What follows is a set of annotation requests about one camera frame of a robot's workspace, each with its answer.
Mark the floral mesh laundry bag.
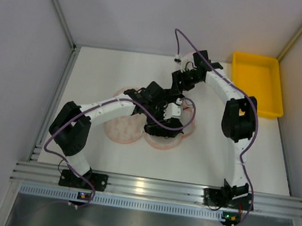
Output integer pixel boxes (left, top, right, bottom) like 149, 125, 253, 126
100, 83, 200, 155

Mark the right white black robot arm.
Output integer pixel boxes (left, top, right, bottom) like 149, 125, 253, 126
172, 50, 258, 213

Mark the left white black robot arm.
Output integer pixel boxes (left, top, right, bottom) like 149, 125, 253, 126
49, 81, 185, 189

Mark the yellow plastic tray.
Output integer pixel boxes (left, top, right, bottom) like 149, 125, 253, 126
232, 51, 284, 119

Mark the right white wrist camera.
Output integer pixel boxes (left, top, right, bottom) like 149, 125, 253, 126
173, 52, 195, 72

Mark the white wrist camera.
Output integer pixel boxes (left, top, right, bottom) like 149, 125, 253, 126
163, 98, 183, 120
173, 52, 195, 72

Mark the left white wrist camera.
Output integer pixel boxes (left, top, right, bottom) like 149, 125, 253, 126
163, 98, 183, 120

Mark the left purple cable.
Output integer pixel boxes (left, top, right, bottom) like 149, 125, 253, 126
36, 80, 198, 221

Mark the aluminium mounting rail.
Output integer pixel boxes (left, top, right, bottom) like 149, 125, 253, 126
9, 161, 302, 220

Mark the grey slotted cable duct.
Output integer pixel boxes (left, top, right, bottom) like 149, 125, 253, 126
19, 183, 225, 222

